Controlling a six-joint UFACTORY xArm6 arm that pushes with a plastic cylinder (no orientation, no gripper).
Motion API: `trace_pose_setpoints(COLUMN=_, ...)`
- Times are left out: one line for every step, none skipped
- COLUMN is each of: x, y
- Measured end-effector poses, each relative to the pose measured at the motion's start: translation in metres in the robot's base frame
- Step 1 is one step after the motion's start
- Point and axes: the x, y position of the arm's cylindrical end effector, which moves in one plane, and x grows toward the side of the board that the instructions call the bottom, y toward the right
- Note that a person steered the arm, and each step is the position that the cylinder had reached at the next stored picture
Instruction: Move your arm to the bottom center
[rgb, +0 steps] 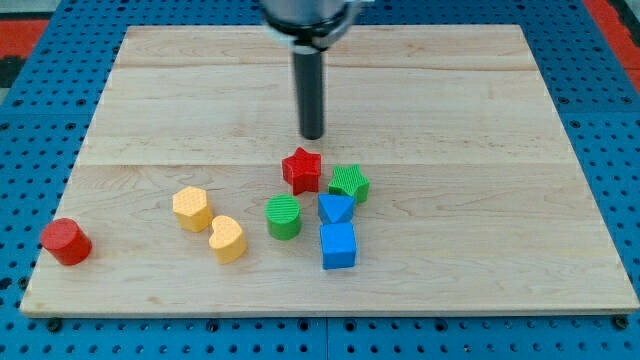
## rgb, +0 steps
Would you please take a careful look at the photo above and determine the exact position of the light wooden board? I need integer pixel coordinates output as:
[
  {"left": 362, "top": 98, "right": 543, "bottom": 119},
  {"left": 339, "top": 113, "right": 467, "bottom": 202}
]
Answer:
[{"left": 21, "top": 25, "right": 639, "bottom": 318}]

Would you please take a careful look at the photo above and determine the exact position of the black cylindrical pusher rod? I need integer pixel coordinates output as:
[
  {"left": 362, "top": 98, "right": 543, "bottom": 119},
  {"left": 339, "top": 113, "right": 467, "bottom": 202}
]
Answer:
[{"left": 292, "top": 52, "right": 324, "bottom": 140}]

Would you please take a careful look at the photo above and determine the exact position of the yellow hexagon block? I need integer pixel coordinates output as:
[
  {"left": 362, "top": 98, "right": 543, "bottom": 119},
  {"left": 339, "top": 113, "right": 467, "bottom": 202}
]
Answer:
[{"left": 172, "top": 186, "right": 213, "bottom": 233}]

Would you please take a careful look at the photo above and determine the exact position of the green cylinder block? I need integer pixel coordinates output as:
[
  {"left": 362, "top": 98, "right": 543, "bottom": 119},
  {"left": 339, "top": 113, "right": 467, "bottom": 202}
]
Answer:
[{"left": 264, "top": 194, "right": 302, "bottom": 241}]

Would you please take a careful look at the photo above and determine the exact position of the yellow heart block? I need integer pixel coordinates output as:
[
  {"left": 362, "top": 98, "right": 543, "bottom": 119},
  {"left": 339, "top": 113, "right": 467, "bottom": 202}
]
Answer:
[{"left": 209, "top": 215, "right": 248, "bottom": 264}]

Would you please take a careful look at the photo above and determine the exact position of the red cylinder block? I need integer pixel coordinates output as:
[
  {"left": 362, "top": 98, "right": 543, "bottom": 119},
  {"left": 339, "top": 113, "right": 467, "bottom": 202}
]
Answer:
[{"left": 40, "top": 218, "right": 92, "bottom": 266}]

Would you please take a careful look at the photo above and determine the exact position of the blue cube block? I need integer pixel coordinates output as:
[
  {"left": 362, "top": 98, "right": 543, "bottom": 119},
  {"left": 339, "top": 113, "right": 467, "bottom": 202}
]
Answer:
[{"left": 319, "top": 222, "right": 357, "bottom": 270}]

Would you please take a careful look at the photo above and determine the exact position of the red star block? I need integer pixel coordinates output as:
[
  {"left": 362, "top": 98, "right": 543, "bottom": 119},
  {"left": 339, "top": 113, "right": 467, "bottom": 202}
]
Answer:
[{"left": 281, "top": 147, "right": 322, "bottom": 195}]

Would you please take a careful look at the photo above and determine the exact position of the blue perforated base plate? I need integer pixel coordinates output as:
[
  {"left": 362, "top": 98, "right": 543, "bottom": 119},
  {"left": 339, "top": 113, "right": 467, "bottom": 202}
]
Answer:
[{"left": 1, "top": 0, "right": 639, "bottom": 359}]

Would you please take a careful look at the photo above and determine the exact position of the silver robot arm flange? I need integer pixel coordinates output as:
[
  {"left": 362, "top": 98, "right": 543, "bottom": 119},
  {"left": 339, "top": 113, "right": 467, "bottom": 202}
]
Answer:
[{"left": 260, "top": 0, "right": 370, "bottom": 55}]

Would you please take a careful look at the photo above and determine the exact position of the green star block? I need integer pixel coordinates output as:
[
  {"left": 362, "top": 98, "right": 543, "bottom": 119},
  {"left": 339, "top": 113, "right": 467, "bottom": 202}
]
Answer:
[{"left": 328, "top": 164, "right": 370, "bottom": 204}]

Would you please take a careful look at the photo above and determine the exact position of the blue triangle block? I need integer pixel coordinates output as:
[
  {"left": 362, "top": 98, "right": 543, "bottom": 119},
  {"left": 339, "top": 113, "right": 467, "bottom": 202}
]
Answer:
[{"left": 318, "top": 193, "right": 355, "bottom": 224}]

